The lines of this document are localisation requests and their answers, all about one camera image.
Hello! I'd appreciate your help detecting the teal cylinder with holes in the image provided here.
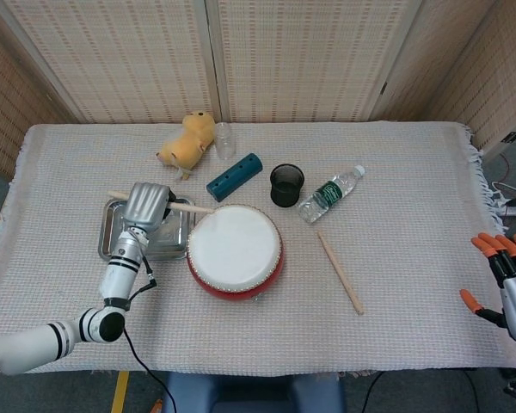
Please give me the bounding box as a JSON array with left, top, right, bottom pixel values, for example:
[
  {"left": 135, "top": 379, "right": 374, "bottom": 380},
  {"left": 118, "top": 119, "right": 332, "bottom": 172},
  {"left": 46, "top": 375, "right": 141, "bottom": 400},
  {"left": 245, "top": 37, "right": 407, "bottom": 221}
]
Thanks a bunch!
[{"left": 206, "top": 152, "right": 263, "bottom": 201}]

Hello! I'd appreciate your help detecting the white woven tablecloth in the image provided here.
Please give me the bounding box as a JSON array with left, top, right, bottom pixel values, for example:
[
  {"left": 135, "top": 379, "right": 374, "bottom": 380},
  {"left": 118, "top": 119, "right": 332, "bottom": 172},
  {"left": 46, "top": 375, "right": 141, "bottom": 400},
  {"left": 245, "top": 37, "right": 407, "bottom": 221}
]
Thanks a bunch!
[{"left": 0, "top": 121, "right": 516, "bottom": 373}]

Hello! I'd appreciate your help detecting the yellow plush toy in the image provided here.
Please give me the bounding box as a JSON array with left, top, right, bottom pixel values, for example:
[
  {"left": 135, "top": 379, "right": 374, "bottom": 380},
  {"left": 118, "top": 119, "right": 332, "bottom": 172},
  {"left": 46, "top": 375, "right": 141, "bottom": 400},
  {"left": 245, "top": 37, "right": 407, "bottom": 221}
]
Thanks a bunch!
[{"left": 156, "top": 110, "right": 213, "bottom": 181}]

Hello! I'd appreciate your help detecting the white power strip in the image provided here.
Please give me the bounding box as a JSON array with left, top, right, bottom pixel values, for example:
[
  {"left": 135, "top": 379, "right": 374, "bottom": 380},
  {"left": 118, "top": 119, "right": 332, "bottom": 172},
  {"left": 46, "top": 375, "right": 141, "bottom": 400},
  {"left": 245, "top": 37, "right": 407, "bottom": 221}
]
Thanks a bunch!
[{"left": 494, "top": 197, "right": 516, "bottom": 219}]

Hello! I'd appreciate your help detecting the clear plastic cup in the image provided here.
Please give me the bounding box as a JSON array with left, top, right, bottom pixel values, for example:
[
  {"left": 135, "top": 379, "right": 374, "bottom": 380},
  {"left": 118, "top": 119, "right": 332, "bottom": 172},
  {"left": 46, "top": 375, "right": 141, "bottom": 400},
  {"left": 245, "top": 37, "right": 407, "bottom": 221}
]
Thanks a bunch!
[{"left": 214, "top": 121, "right": 236, "bottom": 162}]

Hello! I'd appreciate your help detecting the rectangular metal tray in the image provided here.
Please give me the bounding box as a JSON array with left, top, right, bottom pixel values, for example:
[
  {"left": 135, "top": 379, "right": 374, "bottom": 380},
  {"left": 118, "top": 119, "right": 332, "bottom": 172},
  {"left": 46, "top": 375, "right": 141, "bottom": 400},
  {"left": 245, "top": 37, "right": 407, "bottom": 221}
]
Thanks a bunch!
[{"left": 98, "top": 195, "right": 197, "bottom": 262}]

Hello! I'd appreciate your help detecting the woven folding screen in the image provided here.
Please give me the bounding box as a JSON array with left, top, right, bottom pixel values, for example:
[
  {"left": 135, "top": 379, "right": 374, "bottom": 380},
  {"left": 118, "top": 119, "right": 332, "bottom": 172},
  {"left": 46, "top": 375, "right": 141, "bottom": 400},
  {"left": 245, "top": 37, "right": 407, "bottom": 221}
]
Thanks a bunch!
[{"left": 0, "top": 0, "right": 516, "bottom": 182}]

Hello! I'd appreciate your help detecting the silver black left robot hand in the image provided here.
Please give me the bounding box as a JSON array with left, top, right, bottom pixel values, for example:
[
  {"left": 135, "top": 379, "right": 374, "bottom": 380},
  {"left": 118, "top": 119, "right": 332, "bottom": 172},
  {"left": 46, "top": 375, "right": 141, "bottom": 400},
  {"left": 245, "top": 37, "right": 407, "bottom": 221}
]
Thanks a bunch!
[{"left": 123, "top": 182, "right": 178, "bottom": 236}]

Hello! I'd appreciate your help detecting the clear water bottle green label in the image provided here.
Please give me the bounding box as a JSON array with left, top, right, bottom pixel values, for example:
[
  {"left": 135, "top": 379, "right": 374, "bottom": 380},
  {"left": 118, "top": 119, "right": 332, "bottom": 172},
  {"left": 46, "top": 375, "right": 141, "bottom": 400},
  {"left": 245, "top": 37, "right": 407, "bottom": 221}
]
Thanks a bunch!
[{"left": 298, "top": 164, "right": 366, "bottom": 225}]

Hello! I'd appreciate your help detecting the red drum white skin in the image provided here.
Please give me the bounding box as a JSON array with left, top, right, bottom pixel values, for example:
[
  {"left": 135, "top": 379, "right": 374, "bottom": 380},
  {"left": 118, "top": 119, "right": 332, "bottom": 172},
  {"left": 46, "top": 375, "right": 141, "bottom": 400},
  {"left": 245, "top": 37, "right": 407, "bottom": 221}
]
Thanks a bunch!
[{"left": 186, "top": 204, "right": 286, "bottom": 305}]

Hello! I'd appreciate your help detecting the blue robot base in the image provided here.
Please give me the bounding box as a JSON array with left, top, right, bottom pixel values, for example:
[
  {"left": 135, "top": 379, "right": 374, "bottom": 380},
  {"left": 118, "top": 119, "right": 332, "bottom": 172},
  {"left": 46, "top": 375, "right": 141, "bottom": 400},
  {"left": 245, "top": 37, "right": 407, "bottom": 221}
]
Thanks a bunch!
[{"left": 161, "top": 371, "right": 347, "bottom": 413}]

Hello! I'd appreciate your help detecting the wooden drumstick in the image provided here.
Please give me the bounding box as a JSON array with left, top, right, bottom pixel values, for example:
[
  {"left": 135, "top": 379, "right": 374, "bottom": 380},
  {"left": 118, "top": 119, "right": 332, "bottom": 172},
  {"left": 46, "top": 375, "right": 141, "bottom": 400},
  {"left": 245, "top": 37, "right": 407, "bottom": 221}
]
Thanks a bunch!
[
  {"left": 107, "top": 190, "right": 216, "bottom": 215},
  {"left": 316, "top": 231, "right": 366, "bottom": 316}
]

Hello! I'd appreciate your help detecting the black mesh pen holder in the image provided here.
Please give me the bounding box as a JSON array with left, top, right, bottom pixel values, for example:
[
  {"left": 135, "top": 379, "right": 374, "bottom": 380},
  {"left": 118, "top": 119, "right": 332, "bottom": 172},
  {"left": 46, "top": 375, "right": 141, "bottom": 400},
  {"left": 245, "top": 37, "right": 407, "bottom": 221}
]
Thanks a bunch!
[{"left": 269, "top": 163, "right": 306, "bottom": 208}]

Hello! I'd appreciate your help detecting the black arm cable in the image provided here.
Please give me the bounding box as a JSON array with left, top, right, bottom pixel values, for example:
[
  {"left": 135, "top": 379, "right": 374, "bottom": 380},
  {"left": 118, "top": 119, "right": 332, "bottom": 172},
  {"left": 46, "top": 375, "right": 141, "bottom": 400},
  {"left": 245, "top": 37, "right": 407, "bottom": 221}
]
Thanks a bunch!
[{"left": 120, "top": 256, "right": 177, "bottom": 413}]

